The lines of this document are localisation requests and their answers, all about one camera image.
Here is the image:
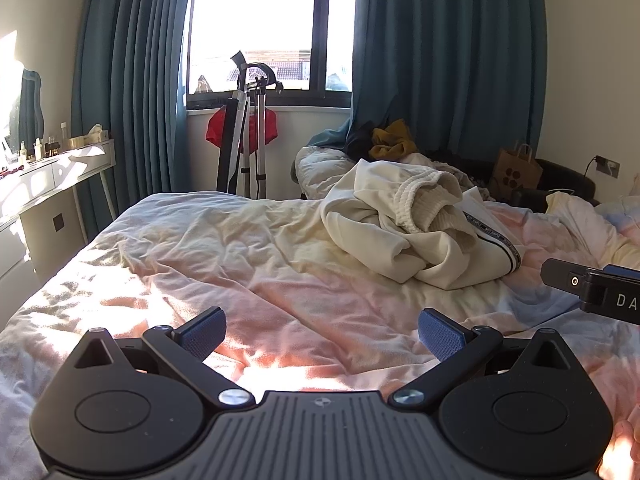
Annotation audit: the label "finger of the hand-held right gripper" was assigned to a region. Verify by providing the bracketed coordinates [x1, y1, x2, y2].
[602, 263, 640, 282]
[541, 258, 601, 295]

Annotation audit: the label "white comforter pile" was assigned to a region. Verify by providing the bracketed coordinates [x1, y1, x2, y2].
[294, 145, 362, 201]

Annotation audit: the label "dark garment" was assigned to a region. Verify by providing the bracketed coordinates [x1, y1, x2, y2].
[344, 120, 377, 162]

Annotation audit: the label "blue-grey cloth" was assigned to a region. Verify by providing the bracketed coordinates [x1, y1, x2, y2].
[306, 120, 352, 150]

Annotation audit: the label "grey white clothes pile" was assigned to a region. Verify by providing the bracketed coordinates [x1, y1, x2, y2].
[419, 152, 483, 188]

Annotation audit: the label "brown paper bag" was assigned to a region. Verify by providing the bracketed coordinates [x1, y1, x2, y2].
[489, 142, 544, 202]

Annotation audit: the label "pastel tie-dye duvet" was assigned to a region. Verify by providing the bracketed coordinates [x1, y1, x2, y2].
[0, 191, 640, 480]

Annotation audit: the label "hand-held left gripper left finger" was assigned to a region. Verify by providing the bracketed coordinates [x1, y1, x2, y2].
[64, 306, 257, 408]

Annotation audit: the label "mirror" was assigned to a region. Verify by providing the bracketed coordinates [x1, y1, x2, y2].
[0, 35, 46, 148]

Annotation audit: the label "red bag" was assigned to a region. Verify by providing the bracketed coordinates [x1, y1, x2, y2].
[205, 106, 278, 155]

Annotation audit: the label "window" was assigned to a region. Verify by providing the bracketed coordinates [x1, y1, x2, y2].
[186, 0, 358, 111]

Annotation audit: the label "black sofa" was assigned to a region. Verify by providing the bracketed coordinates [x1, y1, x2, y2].
[425, 147, 599, 207]

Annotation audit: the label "cream sweatpants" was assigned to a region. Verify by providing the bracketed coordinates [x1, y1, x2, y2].
[320, 159, 523, 292]

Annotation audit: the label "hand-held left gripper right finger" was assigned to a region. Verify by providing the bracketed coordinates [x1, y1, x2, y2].
[390, 307, 581, 408]

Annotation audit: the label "wall socket with charger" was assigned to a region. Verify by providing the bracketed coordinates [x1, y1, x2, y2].
[582, 155, 622, 178]

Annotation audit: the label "white dressing table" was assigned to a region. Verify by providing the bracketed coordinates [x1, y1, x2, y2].
[0, 139, 117, 281]

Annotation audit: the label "mustard garment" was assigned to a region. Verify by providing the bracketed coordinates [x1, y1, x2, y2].
[369, 119, 419, 162]

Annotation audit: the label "white drawer cabinet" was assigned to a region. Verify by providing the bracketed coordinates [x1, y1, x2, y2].
[0, 212, 32, 283]

